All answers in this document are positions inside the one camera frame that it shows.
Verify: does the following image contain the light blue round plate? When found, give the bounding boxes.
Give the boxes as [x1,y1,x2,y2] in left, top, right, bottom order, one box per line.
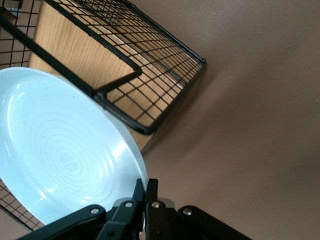
[0,66,148,227]

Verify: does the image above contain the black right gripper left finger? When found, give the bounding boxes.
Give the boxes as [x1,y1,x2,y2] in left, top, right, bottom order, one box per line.
[17,178,146,240]

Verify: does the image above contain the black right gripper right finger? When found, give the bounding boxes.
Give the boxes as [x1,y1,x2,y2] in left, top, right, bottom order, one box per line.
[144,178,251,240]

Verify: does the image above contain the wooden shelf black mesh sides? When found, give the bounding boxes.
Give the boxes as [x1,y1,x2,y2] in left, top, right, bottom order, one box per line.
[0,0,208,231]

